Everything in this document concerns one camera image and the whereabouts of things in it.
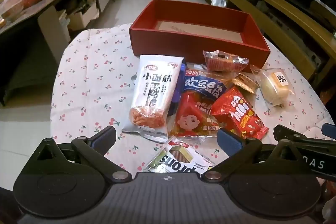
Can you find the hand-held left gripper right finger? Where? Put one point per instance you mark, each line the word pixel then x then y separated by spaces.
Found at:
pixel 229 138

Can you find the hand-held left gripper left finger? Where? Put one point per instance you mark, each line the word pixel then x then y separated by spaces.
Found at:
pixel 102 138

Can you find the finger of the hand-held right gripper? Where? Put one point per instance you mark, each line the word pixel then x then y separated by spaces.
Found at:
pixel 329 129
pixel 288 134

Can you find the small red snack packet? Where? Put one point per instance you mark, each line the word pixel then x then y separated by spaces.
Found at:
pixel 236 111

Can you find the orange packet with blue label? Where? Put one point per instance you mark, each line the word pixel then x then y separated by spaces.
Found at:
pixel 194 111

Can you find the round pale pastry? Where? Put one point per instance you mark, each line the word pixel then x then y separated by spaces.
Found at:
pixel 273 90

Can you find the small gold packet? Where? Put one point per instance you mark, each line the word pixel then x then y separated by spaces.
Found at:
pixel 244 83

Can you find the green and white wafer packet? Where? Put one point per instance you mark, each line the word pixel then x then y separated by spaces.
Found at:
pixel 173 158

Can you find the dark blue snack packet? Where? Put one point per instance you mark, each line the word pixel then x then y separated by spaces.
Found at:
pixel 177 92

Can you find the white spicy snack packet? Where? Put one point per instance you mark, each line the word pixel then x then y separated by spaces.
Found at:
pixel 155 82

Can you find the red cup pastry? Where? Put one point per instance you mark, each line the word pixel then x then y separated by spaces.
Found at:
pixel 220 61

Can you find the red cardboard box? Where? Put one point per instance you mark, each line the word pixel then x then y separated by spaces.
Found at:
pixel 183 43

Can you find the wooden television cabinet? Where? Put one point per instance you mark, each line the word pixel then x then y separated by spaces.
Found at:
pixel 288 16

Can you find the white storage box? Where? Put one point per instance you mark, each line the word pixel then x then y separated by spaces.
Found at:
pixel 84 15

